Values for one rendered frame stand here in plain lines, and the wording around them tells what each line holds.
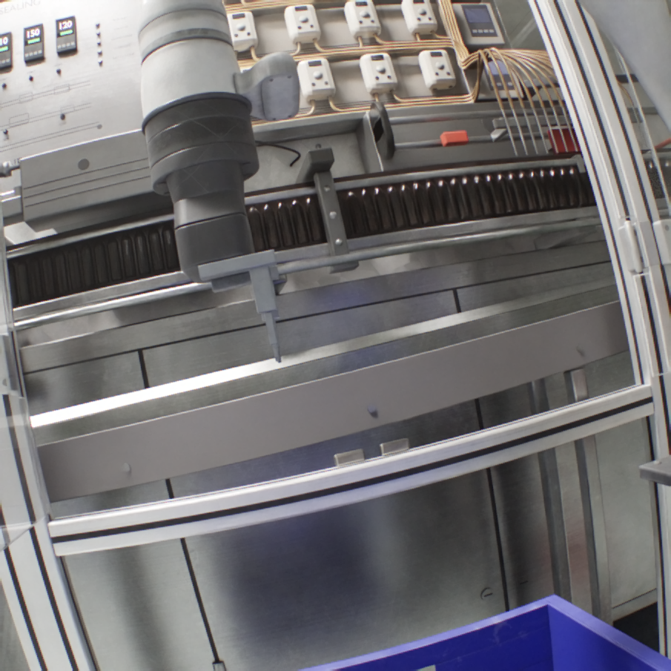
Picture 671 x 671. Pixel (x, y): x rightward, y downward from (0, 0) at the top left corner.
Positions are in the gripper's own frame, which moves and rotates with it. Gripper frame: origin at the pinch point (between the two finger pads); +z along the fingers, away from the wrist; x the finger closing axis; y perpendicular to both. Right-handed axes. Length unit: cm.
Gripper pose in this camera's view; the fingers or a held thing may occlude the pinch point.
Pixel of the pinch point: (278, 359)
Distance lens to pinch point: 45.2
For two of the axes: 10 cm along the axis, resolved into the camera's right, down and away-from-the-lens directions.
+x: 0.2, -0.4, -10.0
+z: 2.0, 9.8, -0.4
